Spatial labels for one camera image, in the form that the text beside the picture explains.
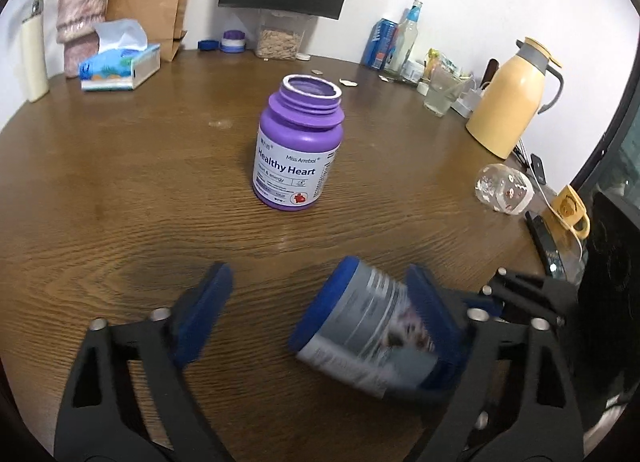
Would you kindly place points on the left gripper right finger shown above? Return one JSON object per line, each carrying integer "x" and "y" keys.
{"x": 513, "y": 399}

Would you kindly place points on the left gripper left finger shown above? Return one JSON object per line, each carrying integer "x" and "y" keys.
{"x": 99, "y": 418}

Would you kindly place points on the blue grey supplement bottle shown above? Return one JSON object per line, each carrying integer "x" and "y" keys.
{"x": 362, "y": 330}

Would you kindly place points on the clear patterned plastic cup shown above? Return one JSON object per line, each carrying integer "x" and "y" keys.
{"x": 504, "y": 189}

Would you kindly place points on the black remote control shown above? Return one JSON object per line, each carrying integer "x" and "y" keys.
{"x": 545, "y": 246}

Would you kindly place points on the yellow ceramic mug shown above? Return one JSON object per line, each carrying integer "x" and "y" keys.
{"x": 567, "y": 210}

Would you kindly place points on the yellow thermos jug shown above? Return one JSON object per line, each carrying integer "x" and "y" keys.
{"x": 513, "y": 98}

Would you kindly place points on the clear drinking glass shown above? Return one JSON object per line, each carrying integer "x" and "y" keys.
{"x": 444, "y": 89}

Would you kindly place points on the colourful snack packets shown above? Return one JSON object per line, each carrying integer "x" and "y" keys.
{"x": 435, "y": 58}

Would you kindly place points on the purple Healthy Heart bottle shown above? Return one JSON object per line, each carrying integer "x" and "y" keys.
{"x": 299, "y": 133}

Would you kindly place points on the small white wrapper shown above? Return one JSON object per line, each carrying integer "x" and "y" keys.
{"x": 348, "y": 83}

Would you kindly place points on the blue tissue box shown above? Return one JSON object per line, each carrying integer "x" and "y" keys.
{"x": 125, "y": 58}

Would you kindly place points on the blue soda can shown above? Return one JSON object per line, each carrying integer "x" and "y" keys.
{"x": 378, "y": 44}

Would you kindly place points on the clear glass bottle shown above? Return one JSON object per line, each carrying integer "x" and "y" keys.
{"x": 403, "y": 41}

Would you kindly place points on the blue bottle cap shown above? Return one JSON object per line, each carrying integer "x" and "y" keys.
{"x": 208, "y": 45}

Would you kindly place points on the cream white thermos bottle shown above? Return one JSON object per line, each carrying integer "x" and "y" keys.
{"x": 34, "y": 52}

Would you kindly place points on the purple white bottle lid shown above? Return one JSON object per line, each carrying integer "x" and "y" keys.
{"x": 233, "y": 41}

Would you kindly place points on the pink knitted flower vase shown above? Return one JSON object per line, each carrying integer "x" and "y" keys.
{"x": 75, "y": 31}

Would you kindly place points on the clear jar with grains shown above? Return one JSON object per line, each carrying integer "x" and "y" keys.
{"x": 280, "y": 35}

